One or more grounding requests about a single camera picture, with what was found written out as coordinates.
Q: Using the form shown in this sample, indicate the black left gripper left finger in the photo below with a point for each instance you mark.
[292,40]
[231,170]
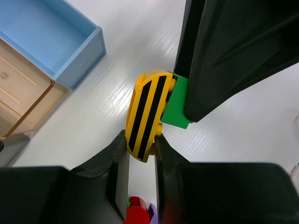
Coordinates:
[95,192]

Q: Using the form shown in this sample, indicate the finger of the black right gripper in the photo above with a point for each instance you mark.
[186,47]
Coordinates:
[227,46]

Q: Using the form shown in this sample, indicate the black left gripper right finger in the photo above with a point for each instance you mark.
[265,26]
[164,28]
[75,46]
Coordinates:
[221,192]

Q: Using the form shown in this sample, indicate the purple rounded lego plate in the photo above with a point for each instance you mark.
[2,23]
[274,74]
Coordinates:
[153,214]

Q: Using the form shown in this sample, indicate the red rounded lego brick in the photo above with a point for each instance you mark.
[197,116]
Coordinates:
[137,212]

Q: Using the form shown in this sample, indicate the green lego brick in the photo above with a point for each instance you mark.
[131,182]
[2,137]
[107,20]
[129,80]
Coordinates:
[173,113]

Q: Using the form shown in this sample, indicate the yellow striped curved lego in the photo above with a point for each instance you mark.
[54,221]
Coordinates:
[146,107]

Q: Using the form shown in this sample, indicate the amber transparent container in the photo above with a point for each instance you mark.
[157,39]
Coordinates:
[27,95]

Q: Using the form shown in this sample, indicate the blue container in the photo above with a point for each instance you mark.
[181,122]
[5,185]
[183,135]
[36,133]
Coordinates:
[54,36]

